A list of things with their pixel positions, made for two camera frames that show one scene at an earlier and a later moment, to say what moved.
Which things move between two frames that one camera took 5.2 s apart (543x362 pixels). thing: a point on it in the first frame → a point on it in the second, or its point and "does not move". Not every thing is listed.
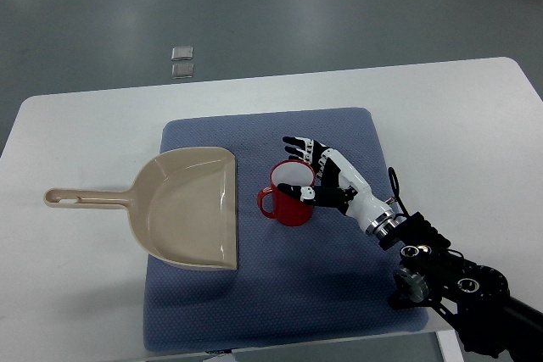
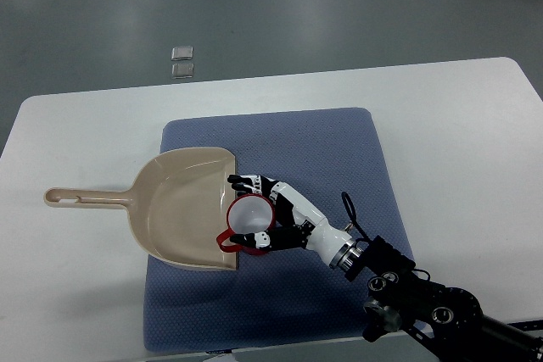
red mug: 288,208 → 247,214
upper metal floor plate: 182,53 does not move
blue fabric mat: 327,279 does not move
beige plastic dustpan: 181,207 does not move
